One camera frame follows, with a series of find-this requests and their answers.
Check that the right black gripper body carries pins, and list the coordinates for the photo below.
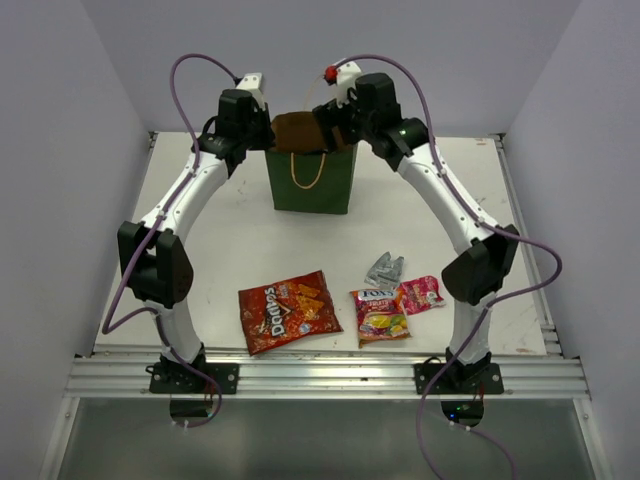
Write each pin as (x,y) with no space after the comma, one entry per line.
(363,124)

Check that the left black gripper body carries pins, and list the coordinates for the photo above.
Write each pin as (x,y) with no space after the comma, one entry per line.
(257,133)

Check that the green paper bag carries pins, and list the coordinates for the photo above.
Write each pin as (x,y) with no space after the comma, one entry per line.
(305,174)

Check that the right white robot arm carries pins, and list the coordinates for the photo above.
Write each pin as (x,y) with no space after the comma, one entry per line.
(485,251)

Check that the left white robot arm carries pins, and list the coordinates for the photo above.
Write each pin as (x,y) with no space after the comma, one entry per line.
(153,259)

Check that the small pink candy bag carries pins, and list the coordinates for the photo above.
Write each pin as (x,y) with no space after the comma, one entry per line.
(421,295)

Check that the red Doritos bag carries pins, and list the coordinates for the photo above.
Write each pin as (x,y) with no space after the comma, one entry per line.
(279,313)

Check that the Fox's fruits candy bag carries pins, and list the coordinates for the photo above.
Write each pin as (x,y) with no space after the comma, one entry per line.
(380,315)

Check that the silver foil packet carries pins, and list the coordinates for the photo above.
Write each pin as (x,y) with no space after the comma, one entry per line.
(386,272)

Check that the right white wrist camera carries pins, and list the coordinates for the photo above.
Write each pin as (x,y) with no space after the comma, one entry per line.
(340,79)

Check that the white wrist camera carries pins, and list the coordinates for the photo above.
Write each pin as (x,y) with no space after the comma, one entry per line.
(340,79)
(252,83)

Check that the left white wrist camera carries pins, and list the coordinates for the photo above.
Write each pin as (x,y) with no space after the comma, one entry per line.
(252,83)

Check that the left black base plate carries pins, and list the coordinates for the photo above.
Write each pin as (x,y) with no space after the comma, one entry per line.
(168,377)

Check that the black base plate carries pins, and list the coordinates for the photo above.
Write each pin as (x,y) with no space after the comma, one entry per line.
(168,377)
(430,380)

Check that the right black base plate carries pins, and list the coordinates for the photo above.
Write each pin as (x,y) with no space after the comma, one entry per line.
(430,380)

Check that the aluminium frame rail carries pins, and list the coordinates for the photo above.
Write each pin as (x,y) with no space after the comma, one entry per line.
(317,375)

